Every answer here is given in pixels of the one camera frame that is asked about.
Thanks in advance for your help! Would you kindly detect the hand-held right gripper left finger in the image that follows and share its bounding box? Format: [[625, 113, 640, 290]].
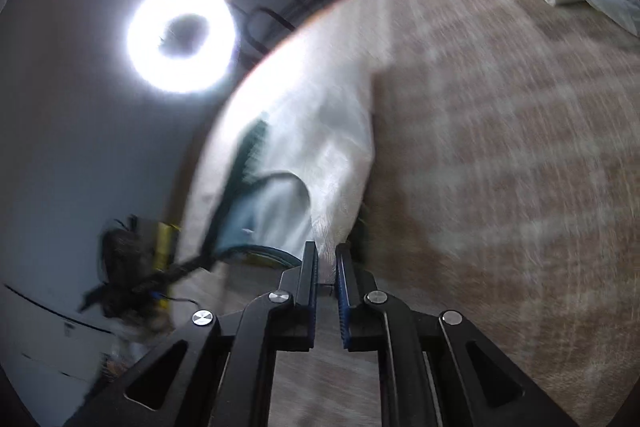
[[65, 241, 319, 427]]

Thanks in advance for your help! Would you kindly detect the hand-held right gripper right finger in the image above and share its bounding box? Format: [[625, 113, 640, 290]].
[[335, 244, 581, 427]]

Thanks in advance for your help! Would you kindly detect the white green printed t-shirt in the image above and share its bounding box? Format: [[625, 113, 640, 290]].
[[175, 47, 381, 293]]

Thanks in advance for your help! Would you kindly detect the beige plaid blanket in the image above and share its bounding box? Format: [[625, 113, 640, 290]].
[[220, 0, 640, 427]]

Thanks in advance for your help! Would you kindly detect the ring light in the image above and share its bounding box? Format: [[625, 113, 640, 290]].
[[126, 0, 238, 95]]

